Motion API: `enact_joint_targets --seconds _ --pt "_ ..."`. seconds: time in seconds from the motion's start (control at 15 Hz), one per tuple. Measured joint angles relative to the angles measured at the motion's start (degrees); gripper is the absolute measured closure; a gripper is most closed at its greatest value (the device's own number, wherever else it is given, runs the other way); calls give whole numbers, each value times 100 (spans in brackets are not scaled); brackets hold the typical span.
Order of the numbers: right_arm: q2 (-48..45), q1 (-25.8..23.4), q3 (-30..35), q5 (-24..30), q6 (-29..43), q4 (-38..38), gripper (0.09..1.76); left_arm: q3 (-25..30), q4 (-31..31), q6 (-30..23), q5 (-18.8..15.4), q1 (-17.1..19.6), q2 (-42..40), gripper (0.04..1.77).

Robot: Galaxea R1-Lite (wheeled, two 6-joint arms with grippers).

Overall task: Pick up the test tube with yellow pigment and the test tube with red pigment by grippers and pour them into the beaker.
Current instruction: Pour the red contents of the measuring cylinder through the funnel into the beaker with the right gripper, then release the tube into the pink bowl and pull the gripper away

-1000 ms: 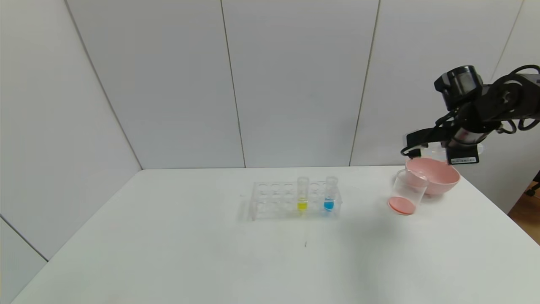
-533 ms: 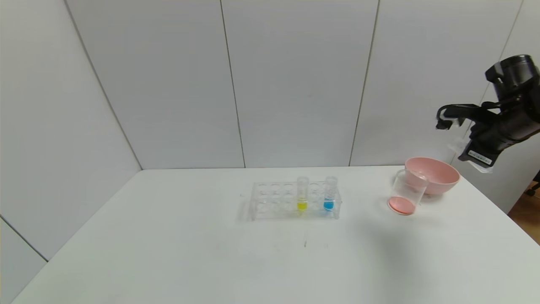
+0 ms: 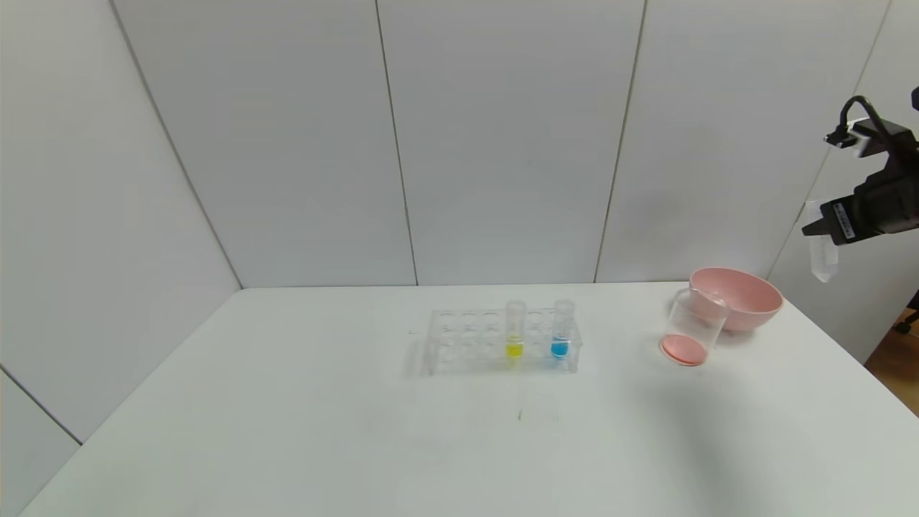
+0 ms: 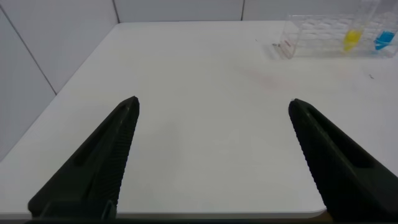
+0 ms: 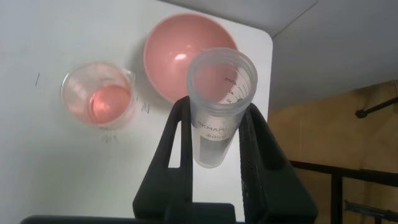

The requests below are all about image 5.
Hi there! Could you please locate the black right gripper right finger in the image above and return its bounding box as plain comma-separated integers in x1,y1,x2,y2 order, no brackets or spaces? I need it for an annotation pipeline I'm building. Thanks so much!
238,102,320,224

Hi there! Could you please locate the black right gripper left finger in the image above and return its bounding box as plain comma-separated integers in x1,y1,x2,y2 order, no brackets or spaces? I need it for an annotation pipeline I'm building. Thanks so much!
132,95,194,220

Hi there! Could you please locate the test tube with red pigment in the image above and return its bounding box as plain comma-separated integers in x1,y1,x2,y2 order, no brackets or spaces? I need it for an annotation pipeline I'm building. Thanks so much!
186,47,259,169

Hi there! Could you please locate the clear glass beaker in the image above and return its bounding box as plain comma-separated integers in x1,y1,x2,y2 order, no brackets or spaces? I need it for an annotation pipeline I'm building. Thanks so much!
60,60,137,130

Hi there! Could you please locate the dark metal bar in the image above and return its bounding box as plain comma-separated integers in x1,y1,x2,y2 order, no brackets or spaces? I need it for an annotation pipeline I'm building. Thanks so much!
343,198,398,222

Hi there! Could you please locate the black stand leg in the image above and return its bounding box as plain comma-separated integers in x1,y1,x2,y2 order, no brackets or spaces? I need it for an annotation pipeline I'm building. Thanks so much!
355,96,398,119

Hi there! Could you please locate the pink bowl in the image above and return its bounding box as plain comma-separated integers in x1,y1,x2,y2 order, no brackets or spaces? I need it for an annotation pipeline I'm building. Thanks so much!
142,12,240,105

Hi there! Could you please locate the black metal frame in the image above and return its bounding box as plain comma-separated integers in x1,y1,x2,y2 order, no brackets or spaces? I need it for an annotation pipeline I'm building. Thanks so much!
289,160,398,224

